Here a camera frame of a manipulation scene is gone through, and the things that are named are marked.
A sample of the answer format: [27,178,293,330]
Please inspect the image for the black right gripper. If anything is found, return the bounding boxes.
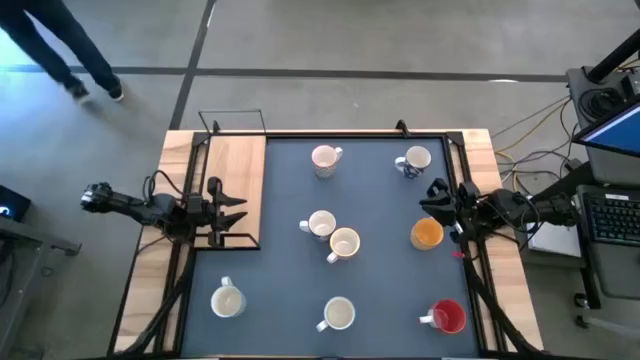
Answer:
[418,177,475,236]

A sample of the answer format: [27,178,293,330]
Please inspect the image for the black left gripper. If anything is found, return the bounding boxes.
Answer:
[185,175,249,248]

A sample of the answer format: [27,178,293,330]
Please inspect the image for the orange yellow mug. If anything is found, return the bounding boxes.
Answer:
[409,216,445,251]

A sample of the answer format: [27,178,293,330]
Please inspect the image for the white blue leaf print mug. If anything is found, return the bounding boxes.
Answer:
[393,145,433,180]

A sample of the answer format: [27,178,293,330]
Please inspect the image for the pale green patterned mug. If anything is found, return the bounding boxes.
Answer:
[209,275,248,319]

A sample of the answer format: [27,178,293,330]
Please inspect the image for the blue floral print mug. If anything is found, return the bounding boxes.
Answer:
[298,209,338,243]

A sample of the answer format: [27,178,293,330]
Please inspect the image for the yellow rimmed patterned mug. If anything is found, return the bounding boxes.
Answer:
[325,226,362,265]

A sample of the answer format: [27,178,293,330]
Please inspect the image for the red mug white handle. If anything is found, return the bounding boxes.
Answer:
[418,298,468,335]

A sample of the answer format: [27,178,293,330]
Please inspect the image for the red white diamond pattern mug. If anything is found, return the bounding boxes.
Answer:
[310,144,345,180]

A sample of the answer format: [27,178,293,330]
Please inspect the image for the plain white mug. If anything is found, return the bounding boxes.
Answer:
[315,295,357,334]

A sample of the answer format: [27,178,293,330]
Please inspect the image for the white paper sheet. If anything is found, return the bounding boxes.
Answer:
[527,219,584,259]

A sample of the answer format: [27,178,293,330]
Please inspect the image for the black keyboard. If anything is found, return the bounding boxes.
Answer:
[582,192,640,247]

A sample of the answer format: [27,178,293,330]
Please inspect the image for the laptop with blue screen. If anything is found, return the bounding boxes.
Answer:
[571,97,640,160]

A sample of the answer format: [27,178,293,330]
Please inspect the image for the grey side cart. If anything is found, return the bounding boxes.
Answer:
[0,217,82,359]

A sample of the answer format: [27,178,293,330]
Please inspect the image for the black device with light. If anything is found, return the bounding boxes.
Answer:
[0,184,32,224]

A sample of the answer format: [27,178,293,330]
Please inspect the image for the black pole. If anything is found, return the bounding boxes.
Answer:
[585,42,640,85]

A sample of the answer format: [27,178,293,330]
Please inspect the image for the person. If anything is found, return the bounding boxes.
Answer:
[0,0,125,104]

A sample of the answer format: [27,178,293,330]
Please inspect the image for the wooden shelf black wire frame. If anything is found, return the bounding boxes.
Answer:
[193,108,268,251]

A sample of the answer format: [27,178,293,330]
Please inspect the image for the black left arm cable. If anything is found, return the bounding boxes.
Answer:
[141,168,189,204]

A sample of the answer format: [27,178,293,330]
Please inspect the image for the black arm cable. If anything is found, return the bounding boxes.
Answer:
[141,168,189,204]
[479,192,544,246]

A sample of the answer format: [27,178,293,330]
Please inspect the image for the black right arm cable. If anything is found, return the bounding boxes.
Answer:
[479,192,544,246]

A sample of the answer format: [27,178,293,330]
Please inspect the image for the black floor cable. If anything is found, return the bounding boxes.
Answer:
[492,94,584,184]

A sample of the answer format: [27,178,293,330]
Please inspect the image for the yellow floor cable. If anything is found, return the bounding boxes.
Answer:
[492,99,571,194]

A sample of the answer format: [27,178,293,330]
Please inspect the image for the black frame brace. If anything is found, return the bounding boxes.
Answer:
[462,239,546,357]
[117,249,194,357]

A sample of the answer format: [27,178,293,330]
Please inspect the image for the coiled black cable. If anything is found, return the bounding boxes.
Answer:
[578,87,626,121]

